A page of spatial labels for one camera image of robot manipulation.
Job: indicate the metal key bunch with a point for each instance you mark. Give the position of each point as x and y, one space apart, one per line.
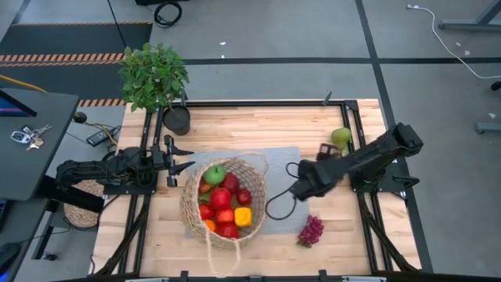
37 139

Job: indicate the grey desk leg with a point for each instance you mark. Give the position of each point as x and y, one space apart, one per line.
466 26

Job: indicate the orange bell pepper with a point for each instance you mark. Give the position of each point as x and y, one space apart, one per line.
210 225

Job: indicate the grey furniture foot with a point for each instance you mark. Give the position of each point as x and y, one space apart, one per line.
488 127

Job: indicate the grey woven placemat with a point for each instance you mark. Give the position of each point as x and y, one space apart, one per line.
274 164

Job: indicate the black plant pot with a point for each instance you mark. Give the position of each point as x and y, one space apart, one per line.
177 120

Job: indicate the black computer mouse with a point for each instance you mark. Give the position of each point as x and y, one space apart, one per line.
8 254

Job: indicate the red-yellow peach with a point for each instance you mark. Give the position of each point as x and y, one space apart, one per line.
225 215

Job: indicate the black office desk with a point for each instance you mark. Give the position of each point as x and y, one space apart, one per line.
39 164

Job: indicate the green pear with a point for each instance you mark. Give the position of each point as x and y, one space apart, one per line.
341 136

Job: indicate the black chair wheel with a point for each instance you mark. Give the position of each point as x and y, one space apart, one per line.
496 85

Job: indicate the yellow bell pepper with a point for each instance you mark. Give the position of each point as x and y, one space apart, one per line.
243 216

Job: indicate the red bell pepper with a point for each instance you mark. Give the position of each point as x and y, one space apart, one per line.
205 187
228 230

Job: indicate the woven straw basket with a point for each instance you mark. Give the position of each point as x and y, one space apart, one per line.
188 211

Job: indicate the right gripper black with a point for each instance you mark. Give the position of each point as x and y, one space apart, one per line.
315 178

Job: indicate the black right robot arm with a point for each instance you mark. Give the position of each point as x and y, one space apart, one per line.
375 156

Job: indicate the green leafy plant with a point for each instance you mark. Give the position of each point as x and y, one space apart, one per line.
152 74

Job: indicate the purple grape bunch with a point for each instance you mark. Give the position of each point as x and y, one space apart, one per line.
312 231

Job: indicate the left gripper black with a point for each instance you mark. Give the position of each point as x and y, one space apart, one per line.
169 156

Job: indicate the dark red apple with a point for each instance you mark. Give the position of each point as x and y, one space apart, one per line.
231 182

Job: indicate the small red apple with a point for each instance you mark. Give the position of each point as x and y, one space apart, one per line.
244 196

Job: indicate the blue-lit monitor screen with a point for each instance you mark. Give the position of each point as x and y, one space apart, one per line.
11 107

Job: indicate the round woven pouf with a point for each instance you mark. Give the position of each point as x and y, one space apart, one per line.
80 213

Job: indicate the green apple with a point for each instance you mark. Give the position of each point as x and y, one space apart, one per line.
214 174

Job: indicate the black power adapter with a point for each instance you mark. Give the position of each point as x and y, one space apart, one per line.
102 135

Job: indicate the grey side desk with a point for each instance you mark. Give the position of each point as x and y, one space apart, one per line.
27 235

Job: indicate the car key fob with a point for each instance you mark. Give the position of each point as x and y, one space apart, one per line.
20 137

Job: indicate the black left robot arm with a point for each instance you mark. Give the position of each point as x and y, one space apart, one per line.
90 170

